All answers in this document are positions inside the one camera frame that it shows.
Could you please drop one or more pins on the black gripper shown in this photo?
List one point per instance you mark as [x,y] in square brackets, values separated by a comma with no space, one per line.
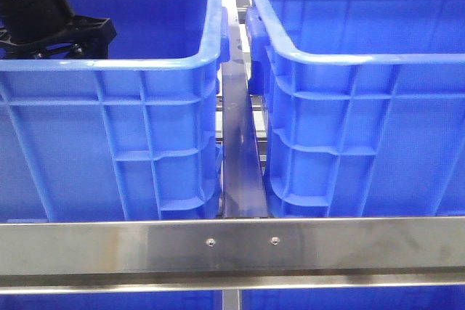
[45,29]

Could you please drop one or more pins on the left blue plastic crate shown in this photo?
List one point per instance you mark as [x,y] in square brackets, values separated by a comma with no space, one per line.
[131,137]

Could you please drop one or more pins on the blue plastic crate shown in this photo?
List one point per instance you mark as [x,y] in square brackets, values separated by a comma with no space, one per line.
[365,102]
[131,137]

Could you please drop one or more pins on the steel rack centre divider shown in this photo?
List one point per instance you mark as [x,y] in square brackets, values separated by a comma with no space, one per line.
[244,195]

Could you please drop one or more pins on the lower left blue crate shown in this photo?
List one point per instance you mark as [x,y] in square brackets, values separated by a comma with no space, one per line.
[161,300]

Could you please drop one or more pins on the right blue plastic crate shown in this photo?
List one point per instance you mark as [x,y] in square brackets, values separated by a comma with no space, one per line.
[365,102]

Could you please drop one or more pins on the lower right blue crate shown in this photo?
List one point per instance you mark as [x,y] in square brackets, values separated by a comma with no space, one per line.
[411,297]

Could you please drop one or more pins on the left rail screw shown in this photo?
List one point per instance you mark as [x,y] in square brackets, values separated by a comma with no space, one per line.
[210,242]

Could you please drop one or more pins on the rail screw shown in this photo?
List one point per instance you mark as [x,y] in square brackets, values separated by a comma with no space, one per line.
[210,242]
[275,240]

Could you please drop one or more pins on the right rail screw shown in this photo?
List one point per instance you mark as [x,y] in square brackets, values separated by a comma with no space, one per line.
[275,240]

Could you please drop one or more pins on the steel rack front rail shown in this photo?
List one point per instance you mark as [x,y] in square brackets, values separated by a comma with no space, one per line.
[140,256]

